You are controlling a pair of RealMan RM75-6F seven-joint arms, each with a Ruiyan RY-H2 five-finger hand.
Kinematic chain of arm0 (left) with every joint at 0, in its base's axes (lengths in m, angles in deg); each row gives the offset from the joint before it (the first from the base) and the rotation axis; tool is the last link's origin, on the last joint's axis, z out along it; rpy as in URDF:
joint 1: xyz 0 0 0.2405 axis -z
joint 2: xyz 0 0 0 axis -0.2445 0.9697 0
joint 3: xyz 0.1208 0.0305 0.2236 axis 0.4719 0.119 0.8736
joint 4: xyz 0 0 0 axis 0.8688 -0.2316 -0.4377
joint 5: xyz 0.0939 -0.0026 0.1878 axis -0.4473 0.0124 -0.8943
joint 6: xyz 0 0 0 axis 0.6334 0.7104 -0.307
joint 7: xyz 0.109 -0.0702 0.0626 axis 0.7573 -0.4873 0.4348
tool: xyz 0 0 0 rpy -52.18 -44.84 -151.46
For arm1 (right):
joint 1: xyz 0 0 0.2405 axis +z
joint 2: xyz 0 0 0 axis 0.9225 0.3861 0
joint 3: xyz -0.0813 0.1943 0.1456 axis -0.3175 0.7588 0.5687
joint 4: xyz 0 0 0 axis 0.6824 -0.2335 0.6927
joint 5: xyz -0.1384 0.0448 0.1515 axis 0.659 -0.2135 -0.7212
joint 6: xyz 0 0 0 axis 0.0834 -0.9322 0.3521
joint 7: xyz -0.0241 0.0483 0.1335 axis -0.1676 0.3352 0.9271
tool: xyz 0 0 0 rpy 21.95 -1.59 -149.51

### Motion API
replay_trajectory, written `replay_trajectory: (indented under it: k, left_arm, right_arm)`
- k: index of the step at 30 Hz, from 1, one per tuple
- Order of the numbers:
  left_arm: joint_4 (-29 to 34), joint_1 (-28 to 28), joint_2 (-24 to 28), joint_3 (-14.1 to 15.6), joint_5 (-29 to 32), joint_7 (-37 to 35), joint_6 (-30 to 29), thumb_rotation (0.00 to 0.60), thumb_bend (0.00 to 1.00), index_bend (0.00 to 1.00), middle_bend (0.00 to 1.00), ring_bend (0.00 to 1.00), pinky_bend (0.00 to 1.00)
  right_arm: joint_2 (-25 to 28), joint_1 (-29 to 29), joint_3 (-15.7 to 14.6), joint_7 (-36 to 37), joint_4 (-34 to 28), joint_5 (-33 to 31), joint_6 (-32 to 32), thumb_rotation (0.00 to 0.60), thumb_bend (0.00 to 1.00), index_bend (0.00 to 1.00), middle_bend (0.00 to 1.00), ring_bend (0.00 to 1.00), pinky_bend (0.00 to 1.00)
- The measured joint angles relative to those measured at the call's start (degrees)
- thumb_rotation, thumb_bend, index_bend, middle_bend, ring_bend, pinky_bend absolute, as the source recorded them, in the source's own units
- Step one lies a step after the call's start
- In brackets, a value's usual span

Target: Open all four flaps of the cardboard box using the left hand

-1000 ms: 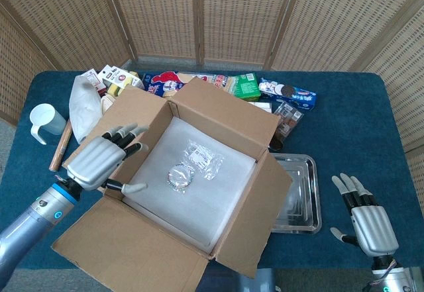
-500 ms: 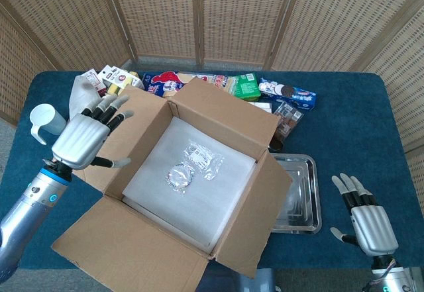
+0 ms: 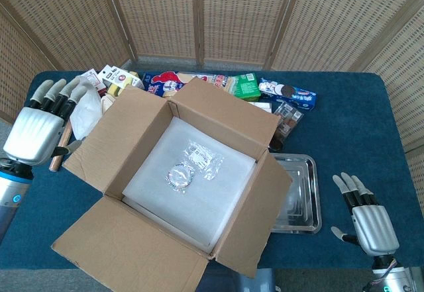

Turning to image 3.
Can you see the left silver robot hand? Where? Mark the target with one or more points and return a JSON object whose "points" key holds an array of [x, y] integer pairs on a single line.
{"points": [[33, 136]]}

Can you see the small red white carton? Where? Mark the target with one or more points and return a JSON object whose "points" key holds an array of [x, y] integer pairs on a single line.
{"points": [[94, 80]]}

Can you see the pastel tissue packs bundle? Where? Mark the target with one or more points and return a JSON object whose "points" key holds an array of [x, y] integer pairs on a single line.
{"points": [[265, 106]]}

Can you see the beige plastic container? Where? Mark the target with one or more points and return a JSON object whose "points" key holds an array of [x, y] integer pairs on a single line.
{"points": [[106, 102]]}

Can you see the woven bamboo folding screen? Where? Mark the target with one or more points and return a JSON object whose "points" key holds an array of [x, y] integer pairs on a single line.
{"points": [[232, 17]]}

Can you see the blue tablecloth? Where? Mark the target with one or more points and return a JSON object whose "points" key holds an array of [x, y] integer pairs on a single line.
{"points": [[348, 133]]}

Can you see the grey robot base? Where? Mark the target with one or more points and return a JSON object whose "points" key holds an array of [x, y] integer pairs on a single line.
{"points": [[251, 280]]}

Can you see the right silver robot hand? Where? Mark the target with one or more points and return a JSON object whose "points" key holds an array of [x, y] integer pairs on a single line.
{"points": [[376, 229]]}

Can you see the green sponge pack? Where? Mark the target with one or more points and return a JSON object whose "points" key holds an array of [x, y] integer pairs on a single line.
{"points": [[246, 86]]}

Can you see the white plastic bag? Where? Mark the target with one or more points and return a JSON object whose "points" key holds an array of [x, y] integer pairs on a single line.
{"points": [[86, 116]]}

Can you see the white foam sheet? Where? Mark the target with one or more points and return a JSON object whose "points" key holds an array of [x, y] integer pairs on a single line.
{"points": [[159, 159]]}

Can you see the blue cookie package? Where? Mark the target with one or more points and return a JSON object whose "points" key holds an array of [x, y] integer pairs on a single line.
{"points": [[291, 95]]}

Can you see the stainless steel tray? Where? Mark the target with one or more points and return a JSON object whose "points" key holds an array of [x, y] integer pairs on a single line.
{"points": [[303, 199]]}

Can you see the wooden rolling pin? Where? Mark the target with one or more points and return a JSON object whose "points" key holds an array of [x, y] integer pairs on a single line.
{"points": [[56, 163]]}

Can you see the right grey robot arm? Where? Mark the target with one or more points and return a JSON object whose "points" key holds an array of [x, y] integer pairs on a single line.
{"points": [[391, 275]]}

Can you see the brown cardboard box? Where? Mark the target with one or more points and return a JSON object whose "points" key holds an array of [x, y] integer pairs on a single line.
{"points": [[126, 235]]}

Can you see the blue cartoon snack bag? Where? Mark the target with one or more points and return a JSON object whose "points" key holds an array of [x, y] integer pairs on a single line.
{"points": [[165, 83]]}

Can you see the clear plastic bag with label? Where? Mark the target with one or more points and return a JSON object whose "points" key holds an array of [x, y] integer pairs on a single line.
{"points": [[207, 159]]}

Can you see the yellow sponges with card label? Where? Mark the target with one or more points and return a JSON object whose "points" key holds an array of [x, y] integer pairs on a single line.
{"points": [[121, 78]]}

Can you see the clear plastic snack package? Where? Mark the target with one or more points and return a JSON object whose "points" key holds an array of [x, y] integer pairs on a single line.
{"points": [[288, 121]]}

